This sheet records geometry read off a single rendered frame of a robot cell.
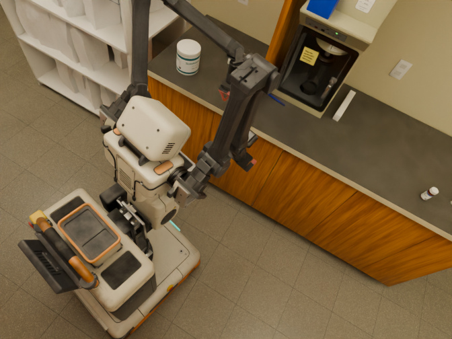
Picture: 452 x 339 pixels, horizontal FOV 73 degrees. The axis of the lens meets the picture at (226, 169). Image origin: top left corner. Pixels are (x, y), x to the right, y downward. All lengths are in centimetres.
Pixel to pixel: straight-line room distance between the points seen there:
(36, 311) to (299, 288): 170
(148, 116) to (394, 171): 134
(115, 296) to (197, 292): 92
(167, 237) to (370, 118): 144
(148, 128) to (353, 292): 199
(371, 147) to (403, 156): 19
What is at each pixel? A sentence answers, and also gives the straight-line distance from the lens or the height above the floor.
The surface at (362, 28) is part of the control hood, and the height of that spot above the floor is 151.
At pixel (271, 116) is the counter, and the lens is 174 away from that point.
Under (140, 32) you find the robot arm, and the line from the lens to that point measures 122.
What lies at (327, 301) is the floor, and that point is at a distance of 245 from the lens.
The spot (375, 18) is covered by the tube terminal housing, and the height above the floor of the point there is 154.
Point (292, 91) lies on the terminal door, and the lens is 179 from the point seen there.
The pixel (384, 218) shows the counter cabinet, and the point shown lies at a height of 76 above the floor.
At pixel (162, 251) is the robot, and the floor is 28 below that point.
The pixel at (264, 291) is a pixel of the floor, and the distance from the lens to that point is 229.
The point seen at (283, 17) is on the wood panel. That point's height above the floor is 143.
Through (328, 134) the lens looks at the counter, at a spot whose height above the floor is 94.
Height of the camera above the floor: 217
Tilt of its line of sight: 57 degrees down
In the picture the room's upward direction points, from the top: 18 degrees clockwise
